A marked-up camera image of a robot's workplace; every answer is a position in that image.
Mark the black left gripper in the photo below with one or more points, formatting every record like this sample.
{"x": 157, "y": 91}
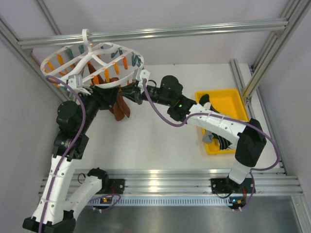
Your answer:
{"x": 106, "y": 97}

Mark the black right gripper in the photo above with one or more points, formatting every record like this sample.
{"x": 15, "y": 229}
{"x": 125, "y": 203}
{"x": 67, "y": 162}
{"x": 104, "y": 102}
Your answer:
{"x": 133, "y": 92}

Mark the white round clip hanger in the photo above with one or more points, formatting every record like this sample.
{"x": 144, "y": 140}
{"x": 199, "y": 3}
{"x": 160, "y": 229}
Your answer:
{"x": 105, "y": 65}

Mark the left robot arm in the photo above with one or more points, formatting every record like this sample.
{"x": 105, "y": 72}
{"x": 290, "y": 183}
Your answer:
{"x": 57, "y": 212}

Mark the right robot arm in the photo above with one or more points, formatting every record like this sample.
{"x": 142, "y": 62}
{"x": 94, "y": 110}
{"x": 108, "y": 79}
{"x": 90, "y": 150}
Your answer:
{"x": 246, "y": 136}

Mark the yellow plastic tray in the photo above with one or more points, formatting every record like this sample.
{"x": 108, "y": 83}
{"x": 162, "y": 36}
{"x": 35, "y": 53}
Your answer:
{"x": 227, "y": 102}

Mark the aluminium top crossbar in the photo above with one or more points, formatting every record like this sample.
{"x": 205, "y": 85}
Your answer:
{"x": 269, "y": 25}

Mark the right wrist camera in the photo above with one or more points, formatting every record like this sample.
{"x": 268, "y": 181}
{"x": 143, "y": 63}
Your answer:
{"x": 141, "y": 74}

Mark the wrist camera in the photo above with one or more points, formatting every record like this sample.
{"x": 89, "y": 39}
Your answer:
{"x": 75, "y": 81}
{"x": 141, "y": 74}

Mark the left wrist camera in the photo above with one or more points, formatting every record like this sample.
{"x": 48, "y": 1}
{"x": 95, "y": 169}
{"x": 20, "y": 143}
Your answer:
{"x": 75, "y": 81}

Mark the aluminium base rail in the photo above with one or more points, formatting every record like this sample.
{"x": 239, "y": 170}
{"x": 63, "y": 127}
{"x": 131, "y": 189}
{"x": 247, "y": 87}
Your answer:
{"x": 273, "y": 182}

